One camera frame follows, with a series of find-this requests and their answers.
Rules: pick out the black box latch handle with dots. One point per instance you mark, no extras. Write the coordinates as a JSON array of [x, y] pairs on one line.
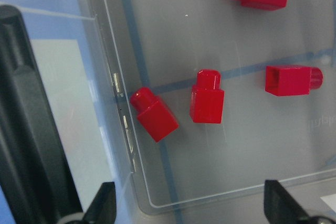
[[35, 176]]

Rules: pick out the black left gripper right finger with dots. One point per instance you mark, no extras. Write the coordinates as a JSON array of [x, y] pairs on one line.
[[281, 207]]

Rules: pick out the clear plastic storage box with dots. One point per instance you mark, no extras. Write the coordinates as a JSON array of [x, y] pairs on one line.
[[215, 173]]

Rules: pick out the blue plastic tray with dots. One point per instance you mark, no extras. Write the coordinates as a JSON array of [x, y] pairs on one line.
[[75, 58]]

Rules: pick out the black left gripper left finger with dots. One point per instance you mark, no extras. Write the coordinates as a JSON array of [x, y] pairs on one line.
[[103, 208]]

